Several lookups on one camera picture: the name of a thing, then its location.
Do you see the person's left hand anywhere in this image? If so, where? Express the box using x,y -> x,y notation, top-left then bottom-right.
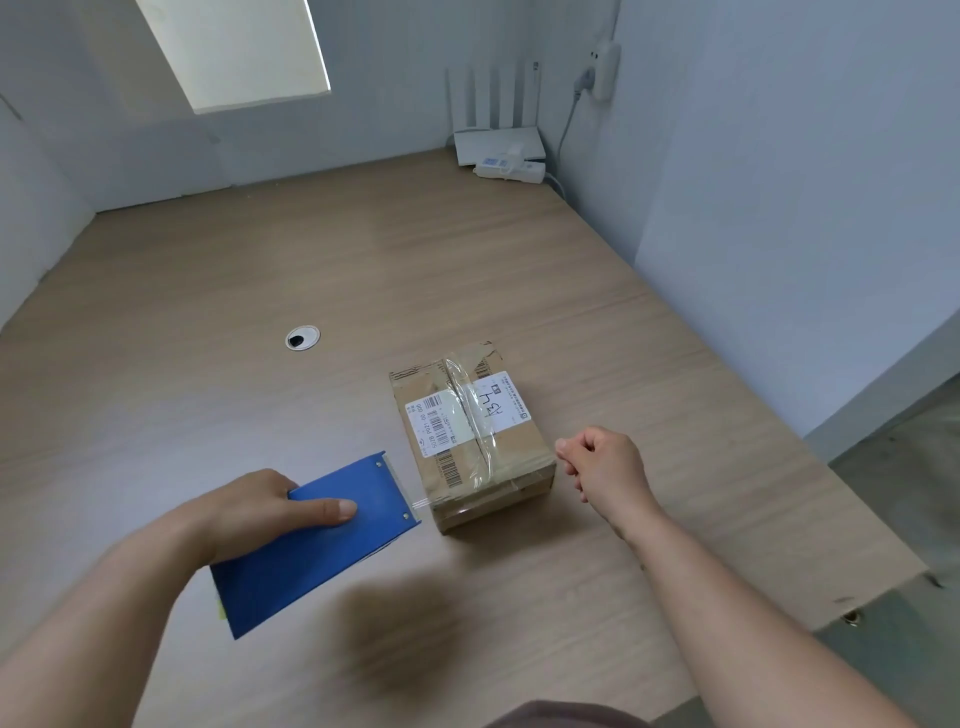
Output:
183,469 -> 359,565

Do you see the person's right hand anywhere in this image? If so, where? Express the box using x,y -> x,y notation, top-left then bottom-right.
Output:
554,425 -> 665,541

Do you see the blue tape dispenser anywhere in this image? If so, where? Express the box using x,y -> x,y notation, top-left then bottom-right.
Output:
209,450 -> 423,641

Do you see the black-lettered cardboard box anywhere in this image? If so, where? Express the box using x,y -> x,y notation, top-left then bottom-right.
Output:
388,341 -> 559,535

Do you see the person's right forearm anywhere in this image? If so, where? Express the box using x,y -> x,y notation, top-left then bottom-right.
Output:
622,509 -> 920,728

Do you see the person's left forearm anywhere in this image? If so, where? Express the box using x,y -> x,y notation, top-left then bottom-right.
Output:
0,513 -> 215,728

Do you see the white power strip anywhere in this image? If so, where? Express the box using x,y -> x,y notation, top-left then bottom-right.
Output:
472,153 -> 547,183

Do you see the white router with antennas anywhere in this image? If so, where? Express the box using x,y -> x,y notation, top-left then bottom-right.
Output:
444,61 -> 547,168

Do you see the white foam partition board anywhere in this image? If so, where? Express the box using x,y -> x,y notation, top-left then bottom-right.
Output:
0,93 -> 99,328

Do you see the bright window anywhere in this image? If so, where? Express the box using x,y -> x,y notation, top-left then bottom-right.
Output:
134,0 -> 333,116

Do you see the grey power cable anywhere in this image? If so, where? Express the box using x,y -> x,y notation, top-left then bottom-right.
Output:
545,71 -> 598,200

